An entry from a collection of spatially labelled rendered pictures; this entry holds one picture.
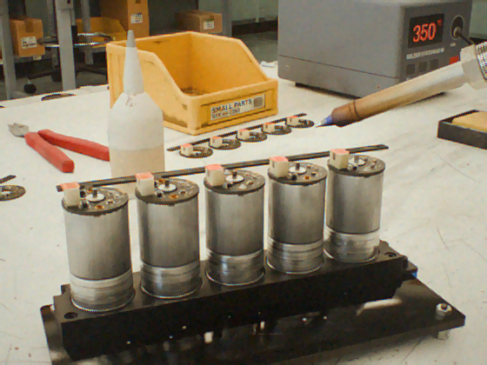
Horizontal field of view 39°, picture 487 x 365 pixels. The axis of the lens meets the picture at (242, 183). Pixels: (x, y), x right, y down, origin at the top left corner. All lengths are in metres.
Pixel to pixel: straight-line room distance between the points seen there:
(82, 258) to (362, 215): 0.12
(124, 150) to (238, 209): 0.16
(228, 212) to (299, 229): 0.03
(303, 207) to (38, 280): 0.14
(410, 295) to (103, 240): 0.13
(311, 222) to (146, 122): 0.16
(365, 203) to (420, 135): 0.28
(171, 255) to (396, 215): 0.18
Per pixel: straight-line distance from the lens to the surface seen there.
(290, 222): 0.29
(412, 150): 0.53
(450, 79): 0.26
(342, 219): 0.30
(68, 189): 0.26
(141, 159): 0.42
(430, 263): 0.36
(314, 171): 0.29
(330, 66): 0.68
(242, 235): 0.28
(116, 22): 4.91
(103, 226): 0.26
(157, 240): 0.27
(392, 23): 0.62
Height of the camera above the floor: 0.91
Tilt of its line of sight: 21 degrees down
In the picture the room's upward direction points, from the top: straight up
